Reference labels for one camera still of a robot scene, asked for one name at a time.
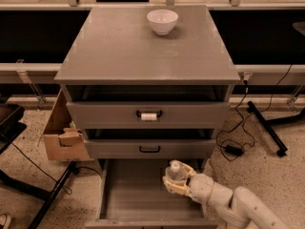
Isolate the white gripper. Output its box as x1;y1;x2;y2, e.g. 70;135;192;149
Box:
163;162;234;208

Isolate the clear plastic water bottle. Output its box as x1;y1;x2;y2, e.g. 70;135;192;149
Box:
166;160;185;182

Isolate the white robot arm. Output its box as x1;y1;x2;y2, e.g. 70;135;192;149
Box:
163;160;290;229

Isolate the grey open bottom drawer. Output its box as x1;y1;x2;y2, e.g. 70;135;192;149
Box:
85;159;217;229

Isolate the grey middle drawer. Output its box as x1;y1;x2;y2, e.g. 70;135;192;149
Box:
85;139;215;159

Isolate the grey drawer cabinet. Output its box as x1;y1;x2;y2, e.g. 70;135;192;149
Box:
53;4;241;229

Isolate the grey top drawer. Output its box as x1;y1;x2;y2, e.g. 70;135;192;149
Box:
67;102;229;129

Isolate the black floor stand right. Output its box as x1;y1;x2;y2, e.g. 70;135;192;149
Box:
247;101;305;157

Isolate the cardboard box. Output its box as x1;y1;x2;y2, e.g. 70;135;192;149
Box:
43;92;90;161

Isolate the white ceramic bowl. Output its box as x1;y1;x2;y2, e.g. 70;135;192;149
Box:
147;10;178;35

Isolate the black stand left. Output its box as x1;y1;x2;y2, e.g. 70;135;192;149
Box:
0;110;84;229

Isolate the white shoe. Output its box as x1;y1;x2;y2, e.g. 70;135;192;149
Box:
0;214;11;229

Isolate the black power adapter with cable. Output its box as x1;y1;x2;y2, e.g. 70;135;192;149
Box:
215;64;294;162

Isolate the white tape on handle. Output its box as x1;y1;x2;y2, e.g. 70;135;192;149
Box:
140;113;157;121

